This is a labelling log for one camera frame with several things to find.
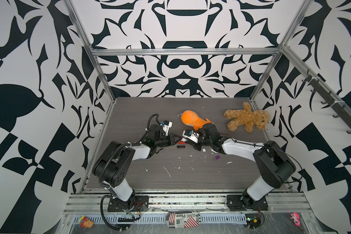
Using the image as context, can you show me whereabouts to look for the orange plush whale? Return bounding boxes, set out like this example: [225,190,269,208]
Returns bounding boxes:
[181,110,213,131]

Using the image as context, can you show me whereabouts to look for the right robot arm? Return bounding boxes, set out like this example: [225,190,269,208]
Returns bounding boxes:
[184,123,296,202]

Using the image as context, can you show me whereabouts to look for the brown teddy bear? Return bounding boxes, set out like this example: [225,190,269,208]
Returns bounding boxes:
[224,102,269,133]

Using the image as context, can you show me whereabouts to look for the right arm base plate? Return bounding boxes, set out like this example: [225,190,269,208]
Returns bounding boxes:
[226,195,269,211]

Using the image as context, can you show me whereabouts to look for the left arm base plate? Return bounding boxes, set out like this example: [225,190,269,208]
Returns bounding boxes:
[107,196,149,212]

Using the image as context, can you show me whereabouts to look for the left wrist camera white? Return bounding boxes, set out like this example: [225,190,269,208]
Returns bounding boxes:
[160,121,173,136]

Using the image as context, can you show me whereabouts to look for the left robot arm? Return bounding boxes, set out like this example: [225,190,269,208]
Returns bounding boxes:
[92,114,182,202]

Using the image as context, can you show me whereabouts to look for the red yellow toy figure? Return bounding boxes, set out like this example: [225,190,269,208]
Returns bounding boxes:
[79,215,94,228]

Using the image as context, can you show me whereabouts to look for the small electronics board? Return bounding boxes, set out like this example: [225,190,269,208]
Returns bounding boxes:
[244,212,265,230]

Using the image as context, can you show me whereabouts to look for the pink toy figure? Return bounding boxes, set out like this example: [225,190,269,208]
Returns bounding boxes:
[290,212,300,227]

